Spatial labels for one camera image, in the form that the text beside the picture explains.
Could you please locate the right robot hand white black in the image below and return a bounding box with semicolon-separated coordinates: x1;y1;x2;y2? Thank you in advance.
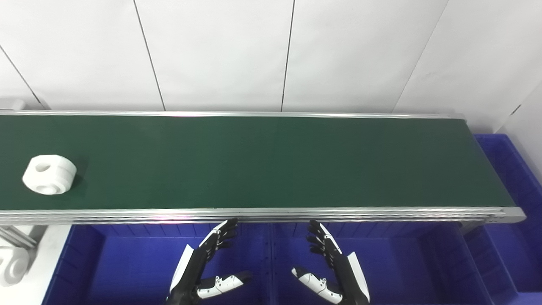
291;219;371;305

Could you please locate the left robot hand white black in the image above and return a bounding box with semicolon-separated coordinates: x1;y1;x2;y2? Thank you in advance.
166;218;254;305

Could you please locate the white plastic part with holes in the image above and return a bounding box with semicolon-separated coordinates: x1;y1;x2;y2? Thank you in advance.
22;154;77;195
0;246;30;287

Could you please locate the blue plastic bin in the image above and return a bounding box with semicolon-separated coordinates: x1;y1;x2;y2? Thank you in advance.
42;222;272;305
270;221;495;305
462;134;542;305

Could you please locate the aluminium conveyor support leg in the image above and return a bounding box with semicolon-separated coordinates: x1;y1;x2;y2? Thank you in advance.
0;225;48;250

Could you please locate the green conveyor belt aluminium frame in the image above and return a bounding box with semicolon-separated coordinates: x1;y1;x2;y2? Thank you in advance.
0;110;527;226

